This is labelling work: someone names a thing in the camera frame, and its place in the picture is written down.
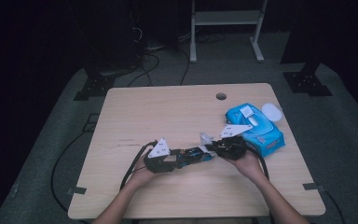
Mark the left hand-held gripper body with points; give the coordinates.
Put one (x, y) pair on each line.
(157, 163)

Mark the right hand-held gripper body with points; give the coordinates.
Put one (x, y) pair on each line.
(231, 149)

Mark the blue toy car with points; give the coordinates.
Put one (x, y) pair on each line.
(195, 154)

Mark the blue wet wipes pack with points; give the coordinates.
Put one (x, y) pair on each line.
(265, 138)

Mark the person's left hand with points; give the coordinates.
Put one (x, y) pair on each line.
(143, 175)

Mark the person's right hand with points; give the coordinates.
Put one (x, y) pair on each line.
(248, 166)

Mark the white round lid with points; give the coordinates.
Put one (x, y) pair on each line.
(272, 111)

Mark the black tape strip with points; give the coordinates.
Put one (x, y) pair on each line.
(313, 186)
(76, 190)

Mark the black stand base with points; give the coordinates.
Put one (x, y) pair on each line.
(94, 85)
(306, 82)

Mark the white metal stand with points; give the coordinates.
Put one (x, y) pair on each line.
(227, 18)

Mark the black rectangular floor frame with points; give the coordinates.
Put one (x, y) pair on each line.
(90, 123)

